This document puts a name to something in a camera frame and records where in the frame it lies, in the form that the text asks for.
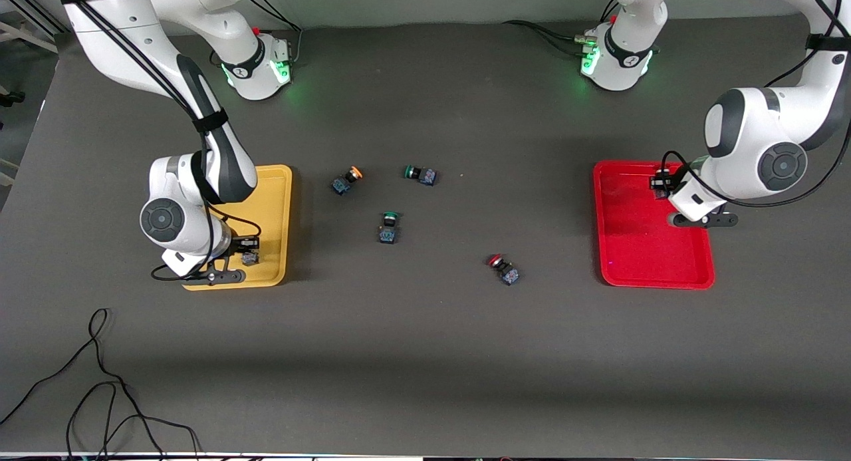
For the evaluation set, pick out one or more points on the red push button switch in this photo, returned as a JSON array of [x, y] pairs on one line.
[[659, 182], [504, 269]]

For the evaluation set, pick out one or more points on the yellow push button switch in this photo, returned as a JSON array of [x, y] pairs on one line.
[[348, 179], [250, 257]]

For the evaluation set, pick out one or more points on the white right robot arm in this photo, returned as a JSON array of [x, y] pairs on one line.
[[133, 55]]

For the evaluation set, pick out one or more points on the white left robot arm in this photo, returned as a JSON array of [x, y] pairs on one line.
[[758, 148]]

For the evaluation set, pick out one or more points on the yellow plastic tray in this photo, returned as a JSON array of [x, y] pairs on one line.
[[272, 215]]

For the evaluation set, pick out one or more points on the red plastic tray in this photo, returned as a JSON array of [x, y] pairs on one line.
[[638, 235]]

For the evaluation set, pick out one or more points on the small black background object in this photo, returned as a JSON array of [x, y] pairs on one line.
[[10, 99]]

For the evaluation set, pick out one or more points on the green push button switch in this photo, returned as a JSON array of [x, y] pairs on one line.
[[420, 175], [389, 227]]

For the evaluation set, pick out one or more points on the pale background frame bar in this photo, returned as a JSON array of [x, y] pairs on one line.
[[26, 38]]

